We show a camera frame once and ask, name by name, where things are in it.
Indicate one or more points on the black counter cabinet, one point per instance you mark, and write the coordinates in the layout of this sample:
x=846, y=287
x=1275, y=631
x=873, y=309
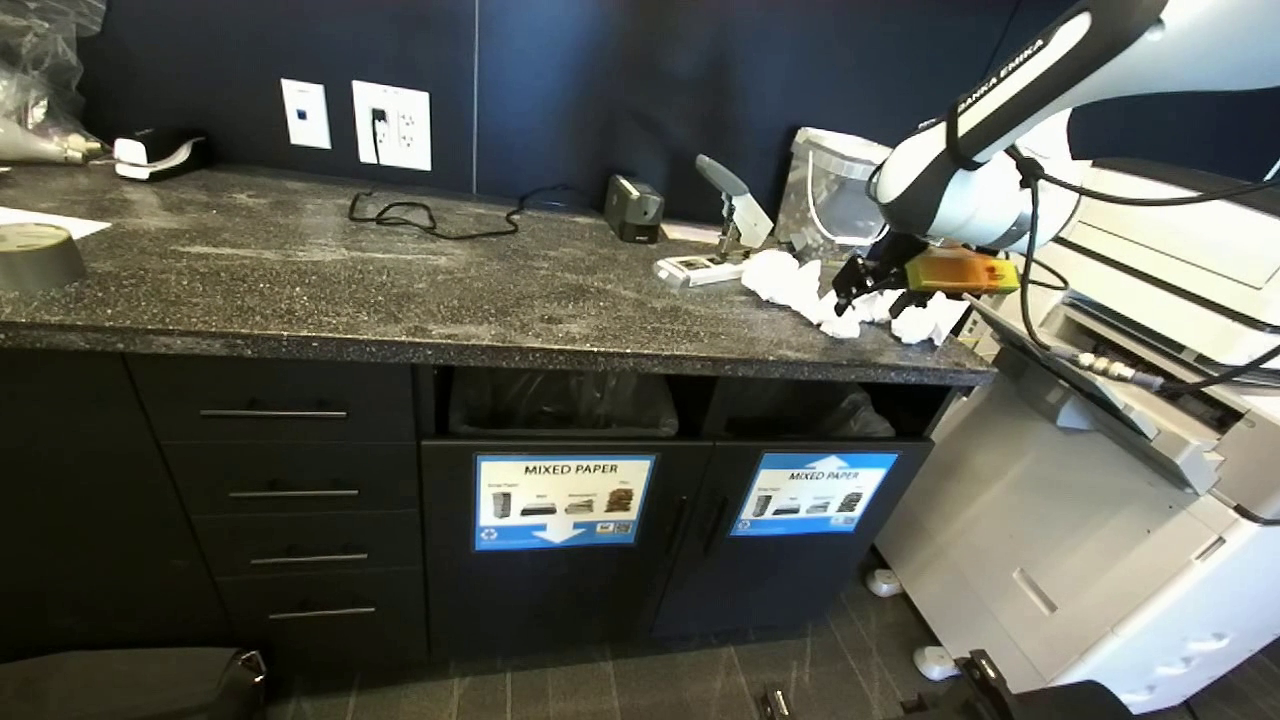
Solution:
x=81, y=504

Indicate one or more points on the white paper ball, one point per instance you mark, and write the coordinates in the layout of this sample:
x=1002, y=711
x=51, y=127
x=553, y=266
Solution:
x=783, y=282
x=840, y=322
x=933, y=322

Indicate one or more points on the black lined waste bin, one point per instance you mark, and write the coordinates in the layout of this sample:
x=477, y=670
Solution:
x=824, y=416
x=561, y=400

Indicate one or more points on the small black floor object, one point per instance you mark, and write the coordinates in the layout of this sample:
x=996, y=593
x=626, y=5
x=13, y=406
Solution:
x=773, y=703

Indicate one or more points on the black stand base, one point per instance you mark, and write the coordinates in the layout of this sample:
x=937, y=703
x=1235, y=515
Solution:
x=1025, y=703

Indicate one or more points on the clear container white lid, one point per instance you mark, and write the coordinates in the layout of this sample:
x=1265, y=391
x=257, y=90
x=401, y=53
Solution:
x=824, y=194

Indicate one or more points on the mixed paper sign up arrow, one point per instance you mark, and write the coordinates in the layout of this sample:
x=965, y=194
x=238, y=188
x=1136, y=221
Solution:
x=812, y=492

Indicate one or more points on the mixed paper sign down arrow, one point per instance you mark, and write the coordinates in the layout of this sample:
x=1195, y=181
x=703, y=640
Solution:
x=561, y=504

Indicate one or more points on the white power outlet plate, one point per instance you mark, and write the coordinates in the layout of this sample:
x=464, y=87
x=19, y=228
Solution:
x=401, y=127

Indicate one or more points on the crumpled clear plastic bag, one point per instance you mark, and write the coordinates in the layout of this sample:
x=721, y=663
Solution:
x=41, y=82

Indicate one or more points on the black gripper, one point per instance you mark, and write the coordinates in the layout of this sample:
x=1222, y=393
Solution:
x=889, y=262

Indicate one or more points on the yellow orange wrist camera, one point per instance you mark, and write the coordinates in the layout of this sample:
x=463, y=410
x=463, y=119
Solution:
x=965, y=273

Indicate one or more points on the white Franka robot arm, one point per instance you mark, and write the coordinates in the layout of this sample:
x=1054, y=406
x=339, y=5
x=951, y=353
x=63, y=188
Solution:
x=933, y=186

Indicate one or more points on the small grey container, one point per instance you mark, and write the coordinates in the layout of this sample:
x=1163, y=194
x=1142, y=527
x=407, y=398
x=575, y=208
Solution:
x=34, y=266

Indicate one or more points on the white printer caster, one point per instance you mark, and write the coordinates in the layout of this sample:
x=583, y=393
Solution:
x=937, y=663
x=880, y=583

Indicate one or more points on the large white office printer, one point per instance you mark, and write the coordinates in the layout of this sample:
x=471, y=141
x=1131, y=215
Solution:
x=1064, y=561

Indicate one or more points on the white paper sheet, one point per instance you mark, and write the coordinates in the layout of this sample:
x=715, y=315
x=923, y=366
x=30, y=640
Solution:
x=41, y=221

